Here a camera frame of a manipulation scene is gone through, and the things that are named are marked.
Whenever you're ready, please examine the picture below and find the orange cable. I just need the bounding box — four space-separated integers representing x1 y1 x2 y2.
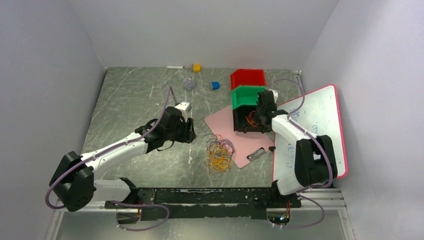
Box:
246 111 260 128

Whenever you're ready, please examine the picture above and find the green plastic bin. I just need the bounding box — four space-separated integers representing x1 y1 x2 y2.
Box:
231 85 267 110

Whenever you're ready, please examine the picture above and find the black plastic bin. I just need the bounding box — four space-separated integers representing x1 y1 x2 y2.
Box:
232 105 272 134

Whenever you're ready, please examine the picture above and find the red plastic bin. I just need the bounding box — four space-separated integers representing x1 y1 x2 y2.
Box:
230 68 267 91

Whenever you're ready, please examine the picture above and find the purple cable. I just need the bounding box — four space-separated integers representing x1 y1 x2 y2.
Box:
204 133 236 160

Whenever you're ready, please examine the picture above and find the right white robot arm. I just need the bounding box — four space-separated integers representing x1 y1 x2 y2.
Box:
253 89 338 207

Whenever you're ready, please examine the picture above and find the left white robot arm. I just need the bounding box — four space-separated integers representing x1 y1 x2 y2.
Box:
45 102 196 212

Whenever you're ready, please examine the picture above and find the pink clipboard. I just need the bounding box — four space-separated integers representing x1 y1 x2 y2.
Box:
204 105 274 169

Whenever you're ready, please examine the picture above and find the pink-framed whiteboard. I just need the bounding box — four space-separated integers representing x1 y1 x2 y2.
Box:
272 84 348 181

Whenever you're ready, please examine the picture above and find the blue cube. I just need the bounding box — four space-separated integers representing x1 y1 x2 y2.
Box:
210 81 221 91

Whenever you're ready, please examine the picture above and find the white marker pen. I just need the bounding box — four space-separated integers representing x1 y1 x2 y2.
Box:
166 65 185 69

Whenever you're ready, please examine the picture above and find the yellow cube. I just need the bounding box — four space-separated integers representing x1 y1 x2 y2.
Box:
192 63 202 73

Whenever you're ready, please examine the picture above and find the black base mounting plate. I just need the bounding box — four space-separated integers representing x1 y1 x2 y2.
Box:
104 186 301 221

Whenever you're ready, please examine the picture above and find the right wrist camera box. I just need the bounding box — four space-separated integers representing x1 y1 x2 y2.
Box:
267 89 279 104

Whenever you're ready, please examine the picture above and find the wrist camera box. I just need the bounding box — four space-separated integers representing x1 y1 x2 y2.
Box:
267 89 279 104
175 101 192 121

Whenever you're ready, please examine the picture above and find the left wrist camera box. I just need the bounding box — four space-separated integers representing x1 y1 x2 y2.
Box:
175 101 192 121

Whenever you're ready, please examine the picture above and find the aluminium rail frame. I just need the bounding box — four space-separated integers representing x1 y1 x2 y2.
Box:
46 188 355 240

